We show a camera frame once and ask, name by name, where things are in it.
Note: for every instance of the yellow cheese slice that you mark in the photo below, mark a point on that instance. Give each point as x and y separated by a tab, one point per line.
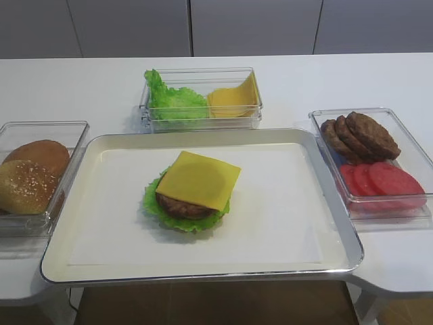
199	180

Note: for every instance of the top brown meat patty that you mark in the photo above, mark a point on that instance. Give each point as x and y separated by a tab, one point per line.
373	135

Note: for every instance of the plain brown bun half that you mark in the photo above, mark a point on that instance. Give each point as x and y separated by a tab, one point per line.
50	154

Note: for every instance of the white paper tray liner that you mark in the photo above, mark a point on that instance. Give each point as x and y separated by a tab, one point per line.
273	206

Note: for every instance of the clear bun container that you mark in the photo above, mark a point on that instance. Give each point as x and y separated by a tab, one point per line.
72	134

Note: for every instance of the brown patty on burger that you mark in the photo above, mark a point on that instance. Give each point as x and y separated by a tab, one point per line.
182	210

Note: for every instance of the stack of yellow cheese slices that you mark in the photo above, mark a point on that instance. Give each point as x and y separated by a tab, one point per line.
235	101

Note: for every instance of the green lettuce in container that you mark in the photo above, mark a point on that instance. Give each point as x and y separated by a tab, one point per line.
168	103

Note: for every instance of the middle brown meat patty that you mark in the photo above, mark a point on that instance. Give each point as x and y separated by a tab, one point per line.
345	135

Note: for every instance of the clear lettuce cheese container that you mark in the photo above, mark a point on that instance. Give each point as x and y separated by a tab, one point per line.
202	81

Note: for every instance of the red tomato slice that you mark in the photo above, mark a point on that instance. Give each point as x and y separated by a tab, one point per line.
389	180
347	172
363	182

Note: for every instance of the silver metal serving tray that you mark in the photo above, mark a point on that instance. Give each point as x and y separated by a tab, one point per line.
340	246

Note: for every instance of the rear brown meat patty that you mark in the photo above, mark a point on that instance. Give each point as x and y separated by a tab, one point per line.
329	133

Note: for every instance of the rear red tomato slice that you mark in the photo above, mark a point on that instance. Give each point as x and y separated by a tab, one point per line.
347	172

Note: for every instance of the clear patty tomato container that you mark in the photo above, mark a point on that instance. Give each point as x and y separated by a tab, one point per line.
382	211

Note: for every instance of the middle red tomato slice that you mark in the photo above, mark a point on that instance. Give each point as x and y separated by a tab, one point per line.
363	182

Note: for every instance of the sesame bun in container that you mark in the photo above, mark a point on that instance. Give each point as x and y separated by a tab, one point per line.
26	187

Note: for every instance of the brown meat patty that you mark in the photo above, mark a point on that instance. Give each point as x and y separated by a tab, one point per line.
329	133
373	135
345	135

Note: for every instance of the front red tomato slice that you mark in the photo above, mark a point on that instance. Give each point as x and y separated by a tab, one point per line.
389	180

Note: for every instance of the green lettuce under burger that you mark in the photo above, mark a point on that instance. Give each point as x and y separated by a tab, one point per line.
151	207

